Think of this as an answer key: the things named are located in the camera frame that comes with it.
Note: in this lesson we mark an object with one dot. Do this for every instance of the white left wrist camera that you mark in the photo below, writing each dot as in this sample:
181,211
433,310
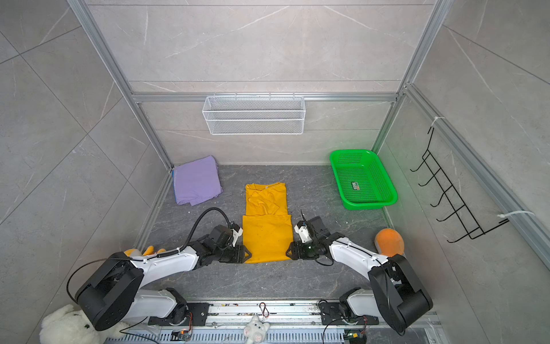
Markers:
237,232

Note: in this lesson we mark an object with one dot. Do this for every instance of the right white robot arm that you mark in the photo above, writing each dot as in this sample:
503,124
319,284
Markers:
396,293

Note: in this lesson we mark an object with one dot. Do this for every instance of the white plush bear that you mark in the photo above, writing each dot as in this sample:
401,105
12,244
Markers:
67,325

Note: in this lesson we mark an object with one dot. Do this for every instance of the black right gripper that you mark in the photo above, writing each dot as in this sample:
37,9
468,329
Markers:
298,251

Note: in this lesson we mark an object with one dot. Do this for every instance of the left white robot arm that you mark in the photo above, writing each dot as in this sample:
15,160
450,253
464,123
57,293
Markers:
116,290

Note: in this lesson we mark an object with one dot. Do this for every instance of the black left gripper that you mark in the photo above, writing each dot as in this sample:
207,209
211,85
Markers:
242,254

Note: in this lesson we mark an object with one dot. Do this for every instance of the small white plush toy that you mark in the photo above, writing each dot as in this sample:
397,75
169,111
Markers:
255,331

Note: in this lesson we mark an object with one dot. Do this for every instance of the white wire mesh basket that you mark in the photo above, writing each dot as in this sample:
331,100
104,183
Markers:
239,115

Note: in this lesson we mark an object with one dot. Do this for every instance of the black wire hook rack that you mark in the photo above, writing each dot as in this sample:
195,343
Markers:
450,194

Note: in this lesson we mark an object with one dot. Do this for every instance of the green plastic basket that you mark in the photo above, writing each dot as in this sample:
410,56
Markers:
362,180

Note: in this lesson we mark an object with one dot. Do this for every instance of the yellow plush toy red dress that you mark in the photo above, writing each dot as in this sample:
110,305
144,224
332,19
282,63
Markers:
149,251

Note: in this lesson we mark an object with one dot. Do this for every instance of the yellow t-shirt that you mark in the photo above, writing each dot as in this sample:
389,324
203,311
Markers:
267,226

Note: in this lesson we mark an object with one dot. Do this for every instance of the folded purple t-shirt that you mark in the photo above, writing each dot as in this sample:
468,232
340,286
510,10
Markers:
196,182

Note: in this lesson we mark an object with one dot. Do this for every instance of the orange plush toy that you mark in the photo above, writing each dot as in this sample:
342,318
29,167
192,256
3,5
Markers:
389,242

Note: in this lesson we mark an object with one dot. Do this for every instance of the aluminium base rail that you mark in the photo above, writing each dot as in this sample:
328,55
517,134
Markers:
291,321

